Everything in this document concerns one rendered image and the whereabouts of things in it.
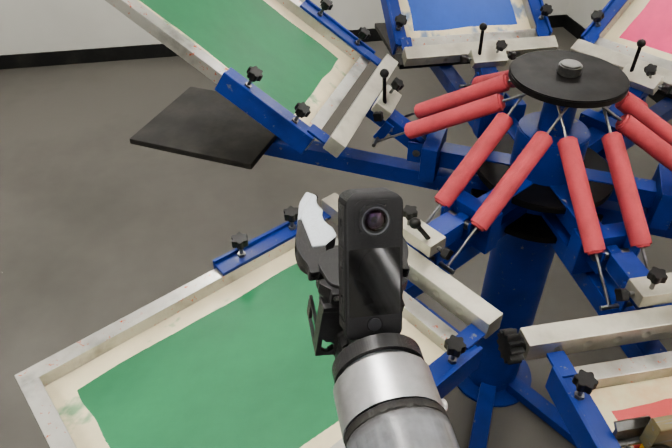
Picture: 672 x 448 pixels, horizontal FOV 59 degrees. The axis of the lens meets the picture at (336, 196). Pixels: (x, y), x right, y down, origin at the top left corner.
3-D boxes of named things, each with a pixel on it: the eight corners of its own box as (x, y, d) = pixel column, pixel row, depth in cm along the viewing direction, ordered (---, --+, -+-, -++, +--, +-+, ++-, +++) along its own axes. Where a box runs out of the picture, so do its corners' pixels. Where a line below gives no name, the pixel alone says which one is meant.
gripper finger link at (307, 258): (281, 232, 55) (314, 300, 49) (283, 220, 55) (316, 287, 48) (328, 225, 57) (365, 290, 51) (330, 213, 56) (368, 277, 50)
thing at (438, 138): (745, 264, 158) (765, 230, 150) (462, 305, 146) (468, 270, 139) (588, 112, 221) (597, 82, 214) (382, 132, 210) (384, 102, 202)
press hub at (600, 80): (559, 407, 228) (687, 92, 145) (459, 425, 223) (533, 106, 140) (516, 326, 259) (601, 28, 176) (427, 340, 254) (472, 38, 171)
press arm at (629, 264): (669, 318, 135) (676, 303, 132) (645, 321, 135) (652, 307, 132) (626, 265, 149) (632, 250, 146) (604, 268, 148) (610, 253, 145)
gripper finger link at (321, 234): (277, 233, 62) (306, 296, 55) (281, 187, 59) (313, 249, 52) (305, 229, 63) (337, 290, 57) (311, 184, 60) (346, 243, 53)
